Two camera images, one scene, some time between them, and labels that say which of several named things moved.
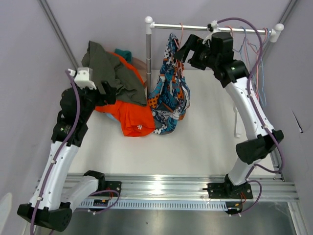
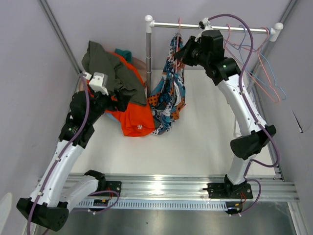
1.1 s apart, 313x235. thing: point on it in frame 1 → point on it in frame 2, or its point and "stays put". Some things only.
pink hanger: (257, 63) → (278, 101)
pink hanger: (178, 48) → (179, 20)
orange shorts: (136, 120) stays put
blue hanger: (261, 67) → (272, 90)
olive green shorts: (106, 67) stays put
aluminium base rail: (265, 187) stays put
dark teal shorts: (125, 54) stays put
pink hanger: (241, 38) → (265, 72)
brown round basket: (141, 67) stays put
